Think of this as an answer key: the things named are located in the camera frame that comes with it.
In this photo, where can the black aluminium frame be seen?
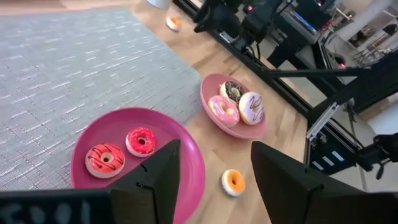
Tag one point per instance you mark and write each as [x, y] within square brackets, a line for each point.
[280, 90]

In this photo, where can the pink glazed donut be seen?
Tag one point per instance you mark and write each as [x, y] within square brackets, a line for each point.
[224, 110]

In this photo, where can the small red sprinkled donut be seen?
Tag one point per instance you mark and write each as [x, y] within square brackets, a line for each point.
[141, 141]

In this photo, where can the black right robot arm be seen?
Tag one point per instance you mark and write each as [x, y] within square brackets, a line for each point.
[258, 21]

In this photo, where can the grey equipment cart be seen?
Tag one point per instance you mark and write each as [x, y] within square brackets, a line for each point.
[298, 31]

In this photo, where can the orange-red chocolate-striped donut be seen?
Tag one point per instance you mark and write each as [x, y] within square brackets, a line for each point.
[104, 160]

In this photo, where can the chocolate glazed donut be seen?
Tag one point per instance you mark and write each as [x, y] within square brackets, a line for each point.
[231, 91]

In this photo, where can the white plant pot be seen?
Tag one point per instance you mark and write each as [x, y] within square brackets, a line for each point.
[158, 3]

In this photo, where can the small orange donut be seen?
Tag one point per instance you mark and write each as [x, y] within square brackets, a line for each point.
[173, 23]
[233, 182]

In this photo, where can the light pink plate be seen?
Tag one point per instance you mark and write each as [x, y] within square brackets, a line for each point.
[245, 129]

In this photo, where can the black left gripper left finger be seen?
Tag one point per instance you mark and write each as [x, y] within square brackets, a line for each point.
[152, 186]

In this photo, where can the lavender chocolate-drizzled donut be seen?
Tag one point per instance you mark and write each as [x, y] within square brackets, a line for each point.
[252, 108]

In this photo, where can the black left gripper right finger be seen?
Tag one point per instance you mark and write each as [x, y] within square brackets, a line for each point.
[280, 180]

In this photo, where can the grey woven placemat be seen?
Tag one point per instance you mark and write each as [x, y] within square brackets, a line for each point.
[77, 87]

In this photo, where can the dark pink plate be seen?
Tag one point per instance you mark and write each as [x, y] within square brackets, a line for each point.
[118, 127]

